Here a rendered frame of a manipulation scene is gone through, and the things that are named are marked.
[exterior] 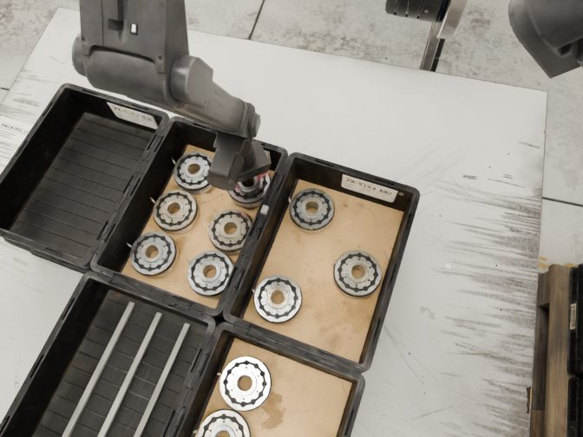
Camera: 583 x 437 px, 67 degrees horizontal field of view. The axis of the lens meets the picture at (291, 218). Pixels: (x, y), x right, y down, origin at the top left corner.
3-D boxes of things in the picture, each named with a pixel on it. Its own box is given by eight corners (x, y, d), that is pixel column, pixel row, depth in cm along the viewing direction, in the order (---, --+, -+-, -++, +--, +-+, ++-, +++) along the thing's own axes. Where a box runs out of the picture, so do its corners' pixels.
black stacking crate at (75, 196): (86, 110, 120) (64, 82, 110) (184, 140, 115) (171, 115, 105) (3, 240, 107) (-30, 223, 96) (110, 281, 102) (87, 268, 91)
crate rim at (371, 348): (291, 154, 101) (291, 149, 99) (420, 193, 97) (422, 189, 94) (221, 321, 88) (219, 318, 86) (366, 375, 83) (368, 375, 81)
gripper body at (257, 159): (271, 167, 94) (267, 150, 87) (225, 185, 93) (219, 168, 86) (259, 144, 96) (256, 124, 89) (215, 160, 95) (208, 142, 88)
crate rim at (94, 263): (174, 119, 106) (172, 114, 104) (291, 154, 101) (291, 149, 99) (91, 270, 93) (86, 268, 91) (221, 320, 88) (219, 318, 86)
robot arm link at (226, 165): (260, 109, 77) (212, 98, 78) (241, 166, 73) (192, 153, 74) (262, 145, 88) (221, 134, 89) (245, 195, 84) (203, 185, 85)
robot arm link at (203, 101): (195, 42, 38) (77, 15, 39) (181, 107, 39) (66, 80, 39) (267, 110, 81) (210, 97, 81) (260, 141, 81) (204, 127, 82)
